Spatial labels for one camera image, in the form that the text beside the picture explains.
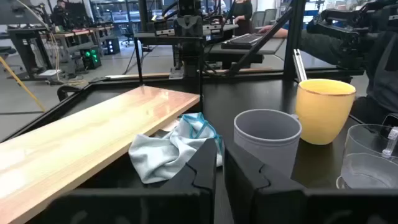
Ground black box white lights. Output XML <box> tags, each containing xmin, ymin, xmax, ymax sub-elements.
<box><xmin>105</xmin><ymin>37</ymin><xmax>121</xmax><ymax>55</ymax></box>

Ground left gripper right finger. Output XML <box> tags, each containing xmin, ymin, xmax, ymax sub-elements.
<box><xmin>223</xmin><ymin>142</ymin><xmax>307</xmax><ymax>224</ymax></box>

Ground grey plastic mug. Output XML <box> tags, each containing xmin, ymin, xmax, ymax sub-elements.
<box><xmin>233</xmin><ymin>108</ymin><xmax>303</xmax><ymax>179</ymax></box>

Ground wooden workbench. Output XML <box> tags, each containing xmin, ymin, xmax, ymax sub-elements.
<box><xmin>54</xmin><ymin>26</ymin><xmax>114</xmax><ymax>63</ymax></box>

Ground white floor box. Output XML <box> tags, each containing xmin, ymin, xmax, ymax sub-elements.
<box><xmin>38</xmin><ymin>68</ymin><xmax>63</xmax><ymax>83</ymax></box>

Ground person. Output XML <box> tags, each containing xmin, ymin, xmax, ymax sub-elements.
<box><xmin>50</xmin><ymin>0</ymin><xmax>74</xmax><ymax>29</ymax></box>
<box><xmin>257</xmin><ymin>26</ymin><xmax>398</xmax><ymax>125</ymax></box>
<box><xmin>231</xmin><ymin>0</ymin><xmax>254</xmax><ymax>37</ymax></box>

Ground black frame upright post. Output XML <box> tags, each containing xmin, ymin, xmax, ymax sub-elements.
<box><xmin>282</xmin><ymin>0</ymin><xmax>308</xmax><ymax>80</ymax></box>

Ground clear glass cup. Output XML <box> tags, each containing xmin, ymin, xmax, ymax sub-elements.
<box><xmin>335</xmin><ymin>123</ymin><xmax>398</xmax><ymax>190</ymax></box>

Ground light blue cloth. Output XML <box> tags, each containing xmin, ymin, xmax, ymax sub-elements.
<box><xmin>127</xmin><ymin>112</ymin><xmax>224</xmax><ymax>185</ymax></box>

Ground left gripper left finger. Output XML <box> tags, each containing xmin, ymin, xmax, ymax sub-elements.
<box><xmin>164</xmin><ymin>138</ymin><xmax>218</xmax><ymax>191</ymax></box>

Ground black box green lights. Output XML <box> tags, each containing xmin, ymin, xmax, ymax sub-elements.
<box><xmin>80</xmin><ymin>46</ymin><xmax>103</xmax><ymax>70</ymax></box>

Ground yellow ceramic mug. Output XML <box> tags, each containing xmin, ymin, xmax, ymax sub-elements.
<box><xmin>294</xmin><ymin>78</ymin><xmax>357</xmax><ymax>146</ymax></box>

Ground wooden shelf board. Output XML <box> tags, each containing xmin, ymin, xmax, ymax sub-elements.
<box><xmin>0</xmin><ymin>85</ymin><xmax>201</xmax><ymax>224</ymax></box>

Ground wooden table side plank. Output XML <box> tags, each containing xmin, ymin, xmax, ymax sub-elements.
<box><xmin>104</xmin><ymin>67</ymin><xmax>274</xmax><ymax>81</ymax></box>

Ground yellow floor cable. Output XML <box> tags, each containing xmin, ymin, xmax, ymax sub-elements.
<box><xmin>0</xmin><ymin>55</ymin><xmax>46</xmax><ymax>113</ymax></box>

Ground black diagonal frame brace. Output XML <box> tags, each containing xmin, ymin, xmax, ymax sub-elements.
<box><xmin>229</xmin><ymin>7</ymin><xmax>295</xmax><ymax>76</ymax></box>

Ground person's hand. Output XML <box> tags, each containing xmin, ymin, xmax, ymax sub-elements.
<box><xmin>258</xmin><ymin>26</ymin><xmax>289</xmax><ymax>39</ymax></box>

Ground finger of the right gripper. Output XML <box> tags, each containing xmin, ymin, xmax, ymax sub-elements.
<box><xmin>173</xmin><ymin>14</ymin><xmax>190</xmax><ymax>35</ymax></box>
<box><xmin>188</xmin><ymin>14</ymin><xmax>205</xmax><ymax>35</ymax></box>

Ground black computer keyboard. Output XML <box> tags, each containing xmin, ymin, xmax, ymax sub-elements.
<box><xmin>221</xmin><ymin>32</ymin><xmax>265</xmax><ymax>50</ymax></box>

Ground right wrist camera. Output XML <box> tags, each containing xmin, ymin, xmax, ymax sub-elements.
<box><xmin>178</xmin><ymin>0</ymin><xmax>202</xmax><ymax>17</ymax></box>

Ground white metal frame bracket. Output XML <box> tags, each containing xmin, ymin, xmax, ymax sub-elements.
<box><xmin>293</xmin><ymin>49</ymin><xmax>308</xmax><ymax>83</ymax></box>

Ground grey office chairs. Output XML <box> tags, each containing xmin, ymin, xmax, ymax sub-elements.
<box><xmin>251</xmin><ymin>8</ymin><xmax>278</xmax><ymax>30</ymax></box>

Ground black frame corner bracket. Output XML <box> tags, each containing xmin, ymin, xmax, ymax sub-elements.
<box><xmin>57</xmin><ymin>84</ymin><xmax>83</xmax><ymax>102</ymax></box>

